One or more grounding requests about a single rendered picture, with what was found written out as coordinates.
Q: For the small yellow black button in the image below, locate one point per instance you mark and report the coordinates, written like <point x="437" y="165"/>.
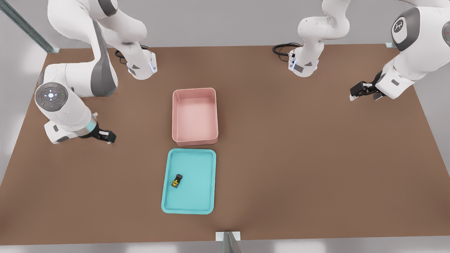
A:
<point x="177" y="181"/>

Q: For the pink plastic box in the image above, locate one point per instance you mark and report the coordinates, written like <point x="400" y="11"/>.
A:
<point x="194" y="117"/>

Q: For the pale blue-green tray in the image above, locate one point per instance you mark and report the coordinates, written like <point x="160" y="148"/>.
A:
<point x="197" y="189"/>

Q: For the silver frame post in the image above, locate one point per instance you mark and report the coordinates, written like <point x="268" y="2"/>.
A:
<point x="228" y="240"/>
<point x="391" y="45"/>
<point x="28" y="30"/>

